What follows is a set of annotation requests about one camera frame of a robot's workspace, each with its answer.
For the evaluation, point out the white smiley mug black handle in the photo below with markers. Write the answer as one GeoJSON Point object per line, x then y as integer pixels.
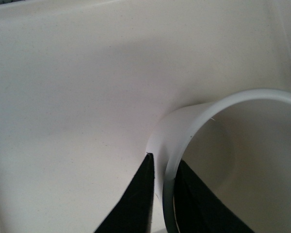
{"type": "Point", "coordinates": [240, 147]}

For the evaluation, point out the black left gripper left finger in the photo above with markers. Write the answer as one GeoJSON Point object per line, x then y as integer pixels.
{"type": "Point", "coordinates": [133, 212]}

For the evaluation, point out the beige rectangular tray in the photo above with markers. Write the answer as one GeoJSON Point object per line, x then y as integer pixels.
{"type": "Point", "coordinates": [84, 82]}

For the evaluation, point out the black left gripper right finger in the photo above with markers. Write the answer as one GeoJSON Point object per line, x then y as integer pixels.
{"type": "Point", "coordinates": [198, 210]}

